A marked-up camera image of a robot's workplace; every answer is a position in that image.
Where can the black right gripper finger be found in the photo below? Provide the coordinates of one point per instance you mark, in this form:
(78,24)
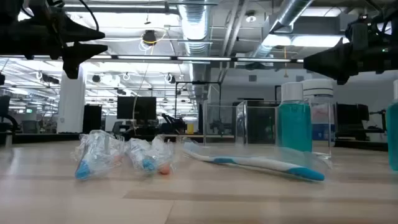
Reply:
(340,73)
(339,56)

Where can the silver ventilation duct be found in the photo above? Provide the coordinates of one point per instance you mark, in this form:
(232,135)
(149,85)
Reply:
(195,25)
(290,12)

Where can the clear plastic packets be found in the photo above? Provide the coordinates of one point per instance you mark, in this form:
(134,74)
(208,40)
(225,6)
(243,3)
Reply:
(93,155)

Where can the black aluminium rig frame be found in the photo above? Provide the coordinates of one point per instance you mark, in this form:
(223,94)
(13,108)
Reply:
(174,58)

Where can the toothpaste tube blue cap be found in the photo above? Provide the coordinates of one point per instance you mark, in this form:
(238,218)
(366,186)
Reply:
(141,155)

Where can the clear acrylic organizer box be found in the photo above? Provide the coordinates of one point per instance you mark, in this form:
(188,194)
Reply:
(241,124)

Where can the white building pillar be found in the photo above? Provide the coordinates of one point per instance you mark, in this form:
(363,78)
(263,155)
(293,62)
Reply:
(71,105)

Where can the teal mouthwash bottle white cap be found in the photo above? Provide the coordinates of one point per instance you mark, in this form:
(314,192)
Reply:
(393,140)
(294,127)

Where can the white disinfectant wipes canister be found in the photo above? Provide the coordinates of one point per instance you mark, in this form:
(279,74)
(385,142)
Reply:
(323,90)

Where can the blue white toothbrush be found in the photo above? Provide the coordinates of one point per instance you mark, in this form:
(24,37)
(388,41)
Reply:
(264,164)

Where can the black cabinet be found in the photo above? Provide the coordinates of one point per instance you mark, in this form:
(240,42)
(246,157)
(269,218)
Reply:
(92,119)

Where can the toothpaste tube orange cap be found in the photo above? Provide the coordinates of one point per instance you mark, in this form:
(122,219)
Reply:
(164,169)

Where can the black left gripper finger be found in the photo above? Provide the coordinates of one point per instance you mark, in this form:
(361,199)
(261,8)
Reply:
(74,54)
(77,32)

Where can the black background robot arm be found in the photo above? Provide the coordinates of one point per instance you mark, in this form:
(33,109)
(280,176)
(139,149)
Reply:
(171,123)

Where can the black background monitor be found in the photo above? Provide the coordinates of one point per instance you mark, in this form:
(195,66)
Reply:
(136,108)

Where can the yellow bin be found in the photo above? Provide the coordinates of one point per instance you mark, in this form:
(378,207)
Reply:
(190,129)

